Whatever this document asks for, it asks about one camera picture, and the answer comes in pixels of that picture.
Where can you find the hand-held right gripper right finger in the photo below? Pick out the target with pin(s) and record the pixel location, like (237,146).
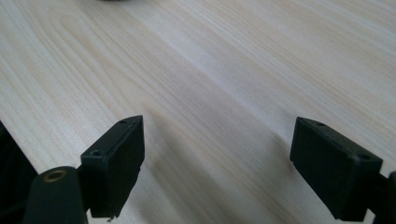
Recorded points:
(333,168)

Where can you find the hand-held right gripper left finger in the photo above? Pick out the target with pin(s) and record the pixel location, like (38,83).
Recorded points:
(115,168)

